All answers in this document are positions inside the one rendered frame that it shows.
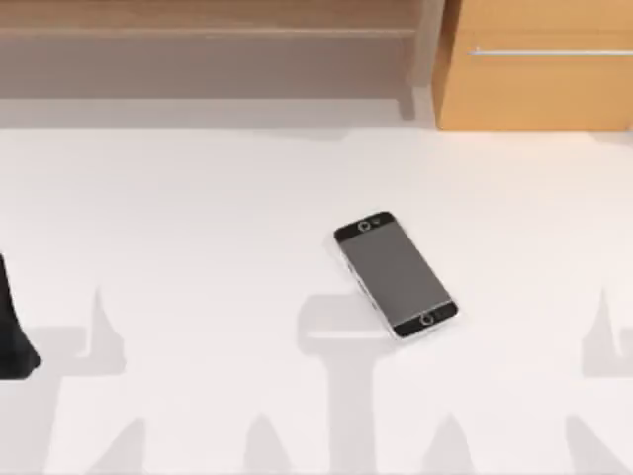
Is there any wooden drawer front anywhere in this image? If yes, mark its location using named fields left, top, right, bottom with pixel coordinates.
left=434, top=32, right=633, bottom=131

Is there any open wooden shelf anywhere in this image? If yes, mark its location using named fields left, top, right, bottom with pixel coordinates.
left=0, top=0, right=446, bottom=121

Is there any black and silver smartphone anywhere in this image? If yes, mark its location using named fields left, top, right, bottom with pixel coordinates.
left=333, top=210, right=459, bottom=341

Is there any wooden cupboard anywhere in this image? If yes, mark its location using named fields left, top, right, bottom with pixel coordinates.
left=432, top=0, right=633, bottom=132

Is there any long metal handle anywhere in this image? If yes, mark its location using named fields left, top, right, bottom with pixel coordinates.
left=469, top=47, right=633, bottom=57

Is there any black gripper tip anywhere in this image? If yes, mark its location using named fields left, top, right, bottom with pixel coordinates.
left=0, top=253, right=42, bottom=382

